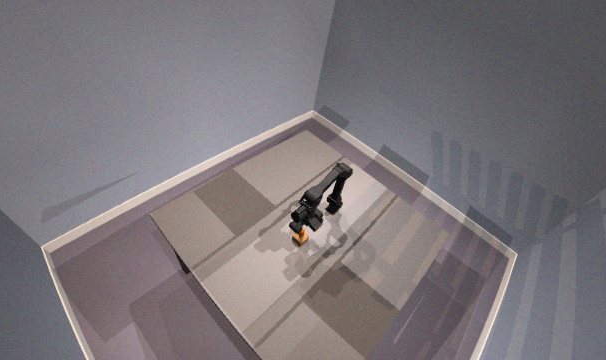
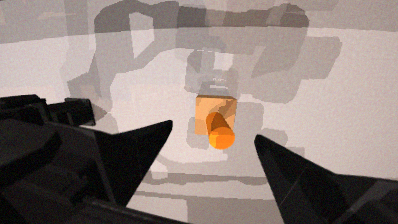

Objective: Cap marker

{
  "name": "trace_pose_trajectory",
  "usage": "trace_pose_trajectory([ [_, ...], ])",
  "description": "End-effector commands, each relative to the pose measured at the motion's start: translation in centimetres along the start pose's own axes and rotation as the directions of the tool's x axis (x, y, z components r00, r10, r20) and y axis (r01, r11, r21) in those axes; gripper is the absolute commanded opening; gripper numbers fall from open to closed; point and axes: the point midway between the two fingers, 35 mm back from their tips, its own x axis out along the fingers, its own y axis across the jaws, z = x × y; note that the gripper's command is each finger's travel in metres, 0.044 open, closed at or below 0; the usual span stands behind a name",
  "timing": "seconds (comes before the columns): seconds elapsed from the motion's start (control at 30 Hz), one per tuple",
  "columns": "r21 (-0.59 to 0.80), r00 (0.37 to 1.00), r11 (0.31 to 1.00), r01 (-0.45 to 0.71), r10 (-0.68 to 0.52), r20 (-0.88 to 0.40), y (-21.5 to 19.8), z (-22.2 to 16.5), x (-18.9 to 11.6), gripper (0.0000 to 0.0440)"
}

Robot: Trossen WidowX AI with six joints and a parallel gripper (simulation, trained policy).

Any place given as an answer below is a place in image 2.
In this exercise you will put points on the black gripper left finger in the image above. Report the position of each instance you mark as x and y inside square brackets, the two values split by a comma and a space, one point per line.
[122, 158]

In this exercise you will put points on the tan square block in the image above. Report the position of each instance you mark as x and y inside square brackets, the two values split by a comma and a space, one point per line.
[206, 104]

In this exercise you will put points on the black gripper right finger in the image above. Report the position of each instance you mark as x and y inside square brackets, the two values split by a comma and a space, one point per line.
[307, 193]

